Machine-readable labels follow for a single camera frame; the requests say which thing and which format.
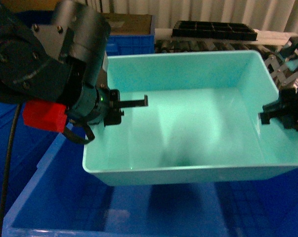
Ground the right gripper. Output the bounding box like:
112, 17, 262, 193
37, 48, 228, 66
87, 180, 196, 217
258, 88, 298, 131

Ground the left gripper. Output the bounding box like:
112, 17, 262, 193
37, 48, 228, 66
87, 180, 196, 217
69, 85, 148, 126

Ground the teal plastic bin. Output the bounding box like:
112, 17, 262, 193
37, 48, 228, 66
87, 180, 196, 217
83, 50, 298, 186

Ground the blue crate behind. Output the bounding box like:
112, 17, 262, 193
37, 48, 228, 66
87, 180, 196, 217
106, 35, 155, 56

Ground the blue crate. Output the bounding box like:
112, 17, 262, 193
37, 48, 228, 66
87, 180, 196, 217
0, 98, 65, 237
106, 35, 155, 56

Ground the cardboard box on crate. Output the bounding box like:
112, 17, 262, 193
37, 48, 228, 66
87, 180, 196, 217
102, 13, 153, 36

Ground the black compartment tray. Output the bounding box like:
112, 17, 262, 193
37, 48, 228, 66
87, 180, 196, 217
172, 21, 257, 41

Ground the blue crate far left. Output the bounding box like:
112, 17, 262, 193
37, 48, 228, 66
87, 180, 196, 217
0, 98, 65, 237

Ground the large blue tote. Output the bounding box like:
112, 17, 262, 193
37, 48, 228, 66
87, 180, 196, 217
2, 135, 298, 237

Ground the red camera mount block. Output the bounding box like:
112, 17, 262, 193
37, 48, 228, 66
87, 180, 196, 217
22, 100, 67, 133

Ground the black cable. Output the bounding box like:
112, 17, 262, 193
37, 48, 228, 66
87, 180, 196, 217
0, 102, 22, 237

